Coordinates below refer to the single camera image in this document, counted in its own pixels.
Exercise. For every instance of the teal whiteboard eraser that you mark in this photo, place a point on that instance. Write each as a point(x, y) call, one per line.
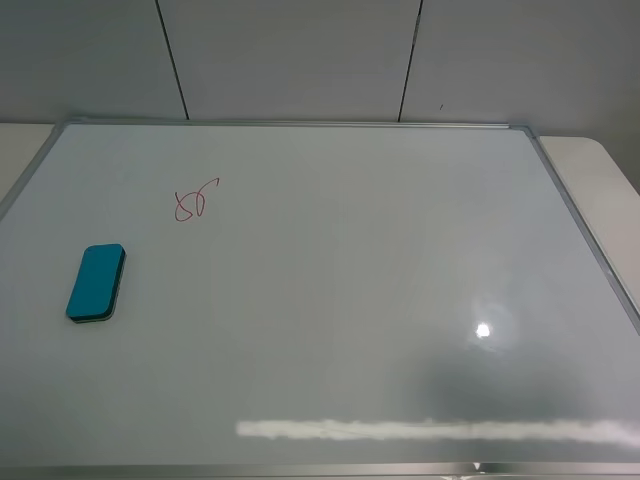
point(94, 294)

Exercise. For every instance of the red marker scribble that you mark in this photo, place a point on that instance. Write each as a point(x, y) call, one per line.
point(192, 204)

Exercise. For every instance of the white board with aluminium frame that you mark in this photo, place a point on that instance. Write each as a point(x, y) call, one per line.
point(357, 301)

